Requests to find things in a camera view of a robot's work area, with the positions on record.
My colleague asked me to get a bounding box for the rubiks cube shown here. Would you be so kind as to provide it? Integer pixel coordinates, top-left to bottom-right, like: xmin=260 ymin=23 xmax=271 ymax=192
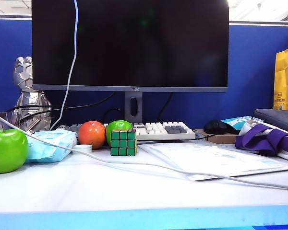
xmin=110 ymin=129 xmax=138 ymax=157

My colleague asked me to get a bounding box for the white charging cable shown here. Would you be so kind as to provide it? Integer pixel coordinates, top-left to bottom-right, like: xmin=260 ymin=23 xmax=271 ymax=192
xmin=0 ymin=0 xmax=288 ymax=192

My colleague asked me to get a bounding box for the grey monitor stand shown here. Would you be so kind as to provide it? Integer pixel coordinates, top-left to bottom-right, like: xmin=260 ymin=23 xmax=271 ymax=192
xmin=124 ymin=92 xmax=144 ymax=123

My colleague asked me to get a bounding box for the white grey keyboard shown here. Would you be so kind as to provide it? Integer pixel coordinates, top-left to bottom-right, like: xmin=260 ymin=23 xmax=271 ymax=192
xmin=54 ymin=121 xmax=197 ymax=141

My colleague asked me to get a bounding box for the small green apple with sticker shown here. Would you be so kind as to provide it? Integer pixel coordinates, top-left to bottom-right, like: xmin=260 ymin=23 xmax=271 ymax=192
xmin=106 ymin=120 xmax=133 ymax=146

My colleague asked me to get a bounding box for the orange round fruit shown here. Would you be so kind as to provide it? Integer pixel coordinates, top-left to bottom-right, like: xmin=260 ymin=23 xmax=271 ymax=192
xmin=77 ymin=120 xmax=107 ymax=150

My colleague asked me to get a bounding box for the black computer monitor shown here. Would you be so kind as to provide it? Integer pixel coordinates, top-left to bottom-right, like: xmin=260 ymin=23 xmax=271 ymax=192
xmin=31 ymin=0 xmax=230 ymax=93

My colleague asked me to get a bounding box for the white tape roll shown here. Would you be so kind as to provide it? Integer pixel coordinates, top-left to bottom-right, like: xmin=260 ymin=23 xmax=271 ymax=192
xmin=72 ymin=144 xmax=93 ymax=153

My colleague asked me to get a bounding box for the black computer mouse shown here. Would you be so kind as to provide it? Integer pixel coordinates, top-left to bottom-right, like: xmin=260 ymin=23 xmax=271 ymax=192
xmin=203 ymin=119 xmax=229 ymax=135

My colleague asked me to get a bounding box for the clear plastic document sleeve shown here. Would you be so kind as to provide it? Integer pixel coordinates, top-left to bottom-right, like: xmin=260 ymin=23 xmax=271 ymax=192
xmin=138 ymin=142 xmax=288 ymax=182

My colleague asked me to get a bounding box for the brown cardboard box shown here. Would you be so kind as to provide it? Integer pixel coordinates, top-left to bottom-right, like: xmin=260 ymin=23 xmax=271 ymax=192
xmin=193 ymin=129 xmax=240 ymax=145

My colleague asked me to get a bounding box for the blue white snack packet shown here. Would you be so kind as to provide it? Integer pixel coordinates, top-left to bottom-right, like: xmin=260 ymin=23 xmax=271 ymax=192
xmin=220 ymin=115 xmax=254 ymax=133

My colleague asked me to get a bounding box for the blue wet wipes pack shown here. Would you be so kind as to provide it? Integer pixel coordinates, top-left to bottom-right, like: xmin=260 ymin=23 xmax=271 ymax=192
xmin=26 ymin=130 xmax=78 ymax=163

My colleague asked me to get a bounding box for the purple cloth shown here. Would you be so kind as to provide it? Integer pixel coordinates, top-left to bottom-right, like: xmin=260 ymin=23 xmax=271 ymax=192
xmin=235 ymin=124 xmax=288 ymax=158

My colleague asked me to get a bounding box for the blue cubicle partition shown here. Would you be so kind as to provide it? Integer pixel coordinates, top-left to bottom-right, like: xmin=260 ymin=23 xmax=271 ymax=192
xmin=0 ymin=14 xmax=288 ymax=130

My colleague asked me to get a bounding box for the silver geometric figurine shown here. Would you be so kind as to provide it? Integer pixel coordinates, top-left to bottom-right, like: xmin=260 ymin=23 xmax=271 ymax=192
xmin=13 ymin=56 xmax=52 ymax=133

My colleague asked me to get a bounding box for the dark grey laptop sleeve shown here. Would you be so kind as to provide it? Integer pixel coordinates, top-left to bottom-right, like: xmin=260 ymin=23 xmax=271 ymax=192
xmin=252 ymin=108 xmax=288 ymax=137

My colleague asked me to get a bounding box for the clear glass container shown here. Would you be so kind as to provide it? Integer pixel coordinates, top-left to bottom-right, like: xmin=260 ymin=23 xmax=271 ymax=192
xmin=0 ymin=110 xmax=19 ymax=131

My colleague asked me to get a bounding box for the large green apple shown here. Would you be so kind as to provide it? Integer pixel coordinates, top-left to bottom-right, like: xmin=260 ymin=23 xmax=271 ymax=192
xmin=0 ymin=126 xmax=30 ymax=174

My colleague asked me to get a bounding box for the yellow paper bag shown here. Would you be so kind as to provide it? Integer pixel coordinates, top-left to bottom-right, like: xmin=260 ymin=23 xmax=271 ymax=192
xmin=273 ymin=44 xmax=288 ymax=111

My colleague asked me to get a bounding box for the black power cable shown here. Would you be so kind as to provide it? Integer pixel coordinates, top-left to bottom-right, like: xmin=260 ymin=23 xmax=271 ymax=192
xmin=20 ymin=92 xmax=117 ymax=121
xmin=6 ymin=104 xmax=68 ymax=113
xmin=102 ymin=107 xmax=123 ymax=124
xmin=157 ymin=92 xmax=174 ymax=116

